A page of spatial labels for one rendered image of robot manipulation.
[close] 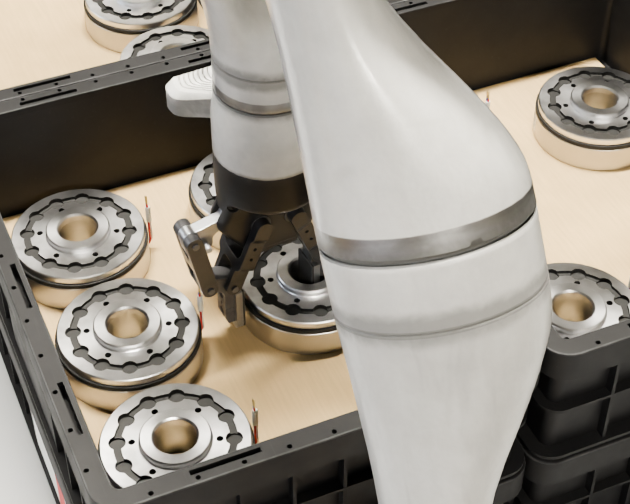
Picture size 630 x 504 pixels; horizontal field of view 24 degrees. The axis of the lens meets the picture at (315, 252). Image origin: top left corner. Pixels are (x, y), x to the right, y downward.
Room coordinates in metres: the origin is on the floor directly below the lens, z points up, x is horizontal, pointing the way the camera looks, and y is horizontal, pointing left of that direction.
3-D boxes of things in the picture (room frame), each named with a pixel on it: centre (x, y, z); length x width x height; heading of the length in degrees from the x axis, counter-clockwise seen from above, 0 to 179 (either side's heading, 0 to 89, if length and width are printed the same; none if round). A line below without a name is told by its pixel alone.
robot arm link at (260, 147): (0.77, 0.04, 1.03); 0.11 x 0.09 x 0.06; 27
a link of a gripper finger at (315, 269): (0.77, 0.00, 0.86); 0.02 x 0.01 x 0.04; 27
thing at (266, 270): (0.76, 0.00, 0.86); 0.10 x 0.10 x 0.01
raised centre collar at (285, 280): (0.76, 0.00, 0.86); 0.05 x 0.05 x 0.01
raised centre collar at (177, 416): (0.61, 0.09, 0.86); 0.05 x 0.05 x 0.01
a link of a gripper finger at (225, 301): (0.73, 0.07, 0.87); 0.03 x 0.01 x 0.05; 117
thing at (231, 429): (0.61, 0.09, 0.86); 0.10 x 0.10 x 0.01
